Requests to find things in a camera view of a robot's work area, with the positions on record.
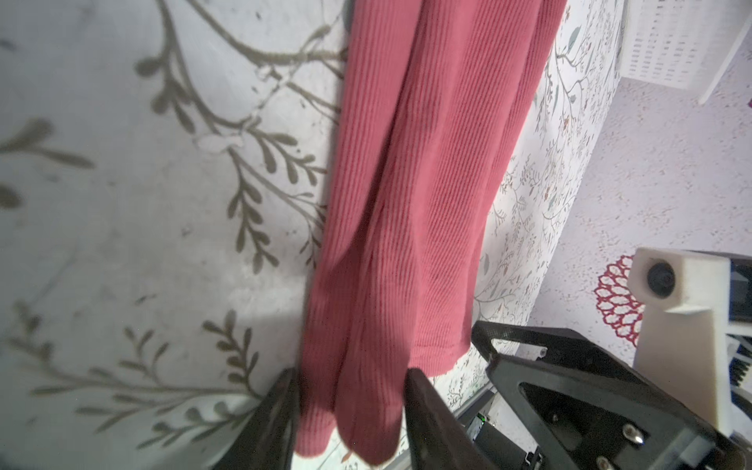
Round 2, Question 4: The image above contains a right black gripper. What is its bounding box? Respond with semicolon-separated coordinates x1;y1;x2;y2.
470;321;751;469

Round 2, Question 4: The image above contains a pink tank top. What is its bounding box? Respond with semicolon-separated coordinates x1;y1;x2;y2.
296;1;566;465

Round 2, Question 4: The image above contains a white plastic basket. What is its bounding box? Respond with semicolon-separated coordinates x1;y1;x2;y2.
620;0;751;105

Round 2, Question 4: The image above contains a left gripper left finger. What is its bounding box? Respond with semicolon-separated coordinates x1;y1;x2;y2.
213;368;299;470

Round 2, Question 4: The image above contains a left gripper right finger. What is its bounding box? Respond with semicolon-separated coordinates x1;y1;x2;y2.
405;368;495;470

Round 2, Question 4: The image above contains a floral table mat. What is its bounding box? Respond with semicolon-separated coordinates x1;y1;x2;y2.
0;0;627;470

